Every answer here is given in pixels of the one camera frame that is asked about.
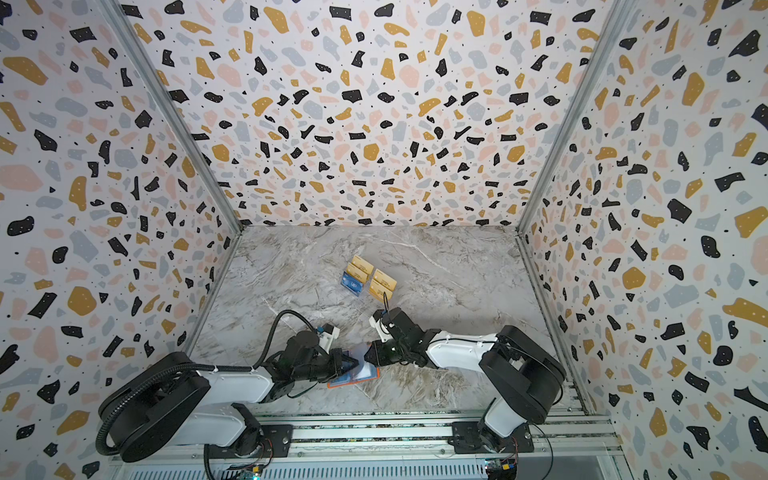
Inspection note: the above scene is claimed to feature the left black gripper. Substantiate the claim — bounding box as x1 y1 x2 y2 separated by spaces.
297 348 363 383

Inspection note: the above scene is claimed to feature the orange card holder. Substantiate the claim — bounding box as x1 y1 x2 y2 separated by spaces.
327 344 380 389

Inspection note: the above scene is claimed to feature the gold card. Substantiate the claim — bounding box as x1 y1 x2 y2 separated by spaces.
352 255 375 275
369 280 393 303
345 263 369 284
373 269 397 291

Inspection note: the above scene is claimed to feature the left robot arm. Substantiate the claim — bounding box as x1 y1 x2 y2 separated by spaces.
95 326 360 463

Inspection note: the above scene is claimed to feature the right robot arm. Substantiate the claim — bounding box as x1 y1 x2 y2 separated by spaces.
364 308 566 454

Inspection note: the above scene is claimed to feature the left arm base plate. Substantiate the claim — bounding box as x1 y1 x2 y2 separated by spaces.
233 424 294 460

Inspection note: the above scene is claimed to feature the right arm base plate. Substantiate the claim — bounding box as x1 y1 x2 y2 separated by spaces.
448 421 534 455

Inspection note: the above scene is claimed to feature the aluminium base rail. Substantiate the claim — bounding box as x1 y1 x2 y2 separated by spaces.
119 410 631 480

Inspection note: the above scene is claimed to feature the left black corrugated cable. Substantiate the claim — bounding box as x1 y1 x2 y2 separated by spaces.
94 309 319 457

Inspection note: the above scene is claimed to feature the left aluminium corner post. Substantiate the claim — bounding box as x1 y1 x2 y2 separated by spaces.
95 1 243 236

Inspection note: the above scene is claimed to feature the aluminium corner post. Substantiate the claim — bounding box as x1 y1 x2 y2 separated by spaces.
516 0 637 235
95 1 243 236

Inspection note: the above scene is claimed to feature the right aluminium corner post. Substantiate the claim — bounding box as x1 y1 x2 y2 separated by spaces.
516 0 637 235

